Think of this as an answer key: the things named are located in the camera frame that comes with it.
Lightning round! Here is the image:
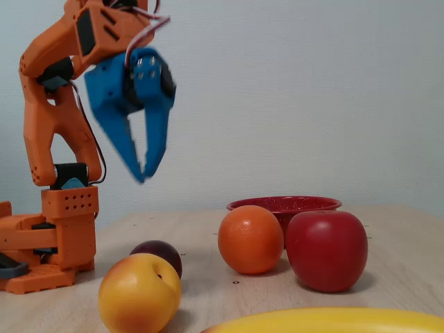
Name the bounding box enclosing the dark purple toy plum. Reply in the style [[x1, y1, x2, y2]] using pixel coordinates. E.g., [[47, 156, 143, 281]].
[[129, 240, 183, 280]]

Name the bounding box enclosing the red toy apple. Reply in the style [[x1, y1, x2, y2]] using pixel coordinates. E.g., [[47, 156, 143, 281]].
[[285, 210, 368, 293]]

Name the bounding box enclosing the orange robot base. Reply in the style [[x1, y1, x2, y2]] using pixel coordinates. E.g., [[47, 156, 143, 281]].
[[0, 200, 77, 296]]

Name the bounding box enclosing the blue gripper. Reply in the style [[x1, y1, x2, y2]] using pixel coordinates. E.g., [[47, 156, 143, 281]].
[[84, 47, 178, 185]]

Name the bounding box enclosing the red white servo cable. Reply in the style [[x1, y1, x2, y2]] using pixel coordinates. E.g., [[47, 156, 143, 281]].
[[103, 0, 171, 69]]

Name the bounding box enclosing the yellow toy banana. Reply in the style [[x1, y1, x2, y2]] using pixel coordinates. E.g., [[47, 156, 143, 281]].
[[200, 307, 444, 333]]

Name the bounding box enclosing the orange toy fruit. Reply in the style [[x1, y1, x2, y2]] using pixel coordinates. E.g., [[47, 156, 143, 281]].
[[217, 205, 284, 275]]

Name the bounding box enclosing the black table clamp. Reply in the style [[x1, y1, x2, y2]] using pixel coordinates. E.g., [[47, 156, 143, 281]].
[[0, 253, 29, 280]]

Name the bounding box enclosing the yellow orange toy peach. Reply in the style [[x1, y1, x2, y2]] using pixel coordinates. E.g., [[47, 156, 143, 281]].
[[98, 253, 182, 333]]

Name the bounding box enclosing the red speckled bowl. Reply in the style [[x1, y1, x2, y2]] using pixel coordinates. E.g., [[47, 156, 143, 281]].
[[226, 196, 343, 249]]

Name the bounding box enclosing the dark red arm cable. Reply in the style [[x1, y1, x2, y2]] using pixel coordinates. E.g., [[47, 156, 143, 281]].
[[68, 79, 108, 185]]

